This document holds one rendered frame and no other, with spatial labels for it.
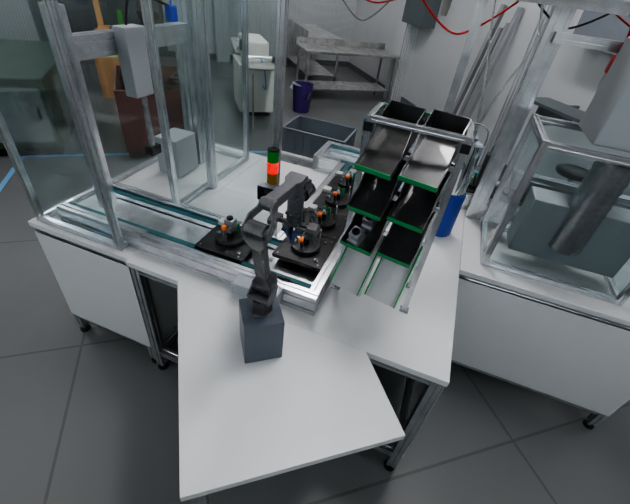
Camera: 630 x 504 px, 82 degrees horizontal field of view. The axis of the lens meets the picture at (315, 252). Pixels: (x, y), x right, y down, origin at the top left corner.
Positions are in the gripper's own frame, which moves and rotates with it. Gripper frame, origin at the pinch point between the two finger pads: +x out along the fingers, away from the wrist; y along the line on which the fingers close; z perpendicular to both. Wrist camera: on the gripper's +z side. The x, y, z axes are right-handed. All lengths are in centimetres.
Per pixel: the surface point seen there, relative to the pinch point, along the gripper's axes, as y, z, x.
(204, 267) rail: 42, 2, 34
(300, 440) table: -27, -48, 39
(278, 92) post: 24, 33, -38
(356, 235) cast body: -21.0, 11.9, -0.2
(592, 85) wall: -178, 407, -9
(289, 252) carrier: 9.9, 23.7, 28.5
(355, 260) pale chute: -21.8, 19.2, 17.2
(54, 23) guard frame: 87, -2, -54
